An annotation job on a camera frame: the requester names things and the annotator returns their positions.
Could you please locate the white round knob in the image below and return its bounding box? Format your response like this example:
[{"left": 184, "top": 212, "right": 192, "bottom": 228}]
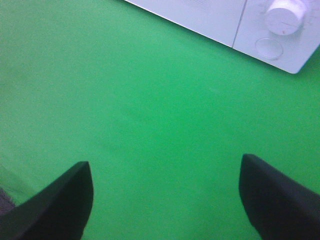
[{"left": 264, "top": 0, "right": 308, "bottom": 36}]

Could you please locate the white microwave oven body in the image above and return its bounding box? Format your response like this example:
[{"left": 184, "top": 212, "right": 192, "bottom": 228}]
[{"left": 233, "top": 0, "right": 320, "bottom": 74}]

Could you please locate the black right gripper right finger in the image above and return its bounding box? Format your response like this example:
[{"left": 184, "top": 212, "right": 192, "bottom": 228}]
[{"left": 238, "top": 153, "right": 320, "bottom": 240}]

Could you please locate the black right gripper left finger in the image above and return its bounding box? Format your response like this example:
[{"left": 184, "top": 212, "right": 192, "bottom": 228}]
[{"left": 0, "top": 161, "right": 94, "bottom": 240}]

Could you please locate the round white door button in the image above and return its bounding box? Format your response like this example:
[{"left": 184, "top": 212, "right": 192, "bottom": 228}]
[{"left": 255, "top": 37, "right": 284, "bottom": 60}]

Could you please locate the green table cloth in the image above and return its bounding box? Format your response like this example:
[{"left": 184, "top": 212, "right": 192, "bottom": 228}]
[{"left": 0, "top": 0, "right": 320, "bottom": 240}]

